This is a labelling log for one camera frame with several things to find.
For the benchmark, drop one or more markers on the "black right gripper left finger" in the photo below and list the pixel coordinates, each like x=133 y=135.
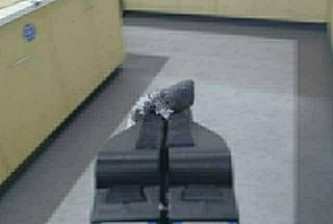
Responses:
x=127 y=175

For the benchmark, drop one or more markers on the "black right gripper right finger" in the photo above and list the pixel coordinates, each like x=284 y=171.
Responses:
x=200 y=174

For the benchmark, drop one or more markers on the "grey patterned cloth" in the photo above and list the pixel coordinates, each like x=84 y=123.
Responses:
x=165 y=102

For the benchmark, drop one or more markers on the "wooden kitchen island cabinet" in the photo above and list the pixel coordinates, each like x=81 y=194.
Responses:
x=78 y=45

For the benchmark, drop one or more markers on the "blue round recycling sticker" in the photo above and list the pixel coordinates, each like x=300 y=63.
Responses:
x=29 y=32

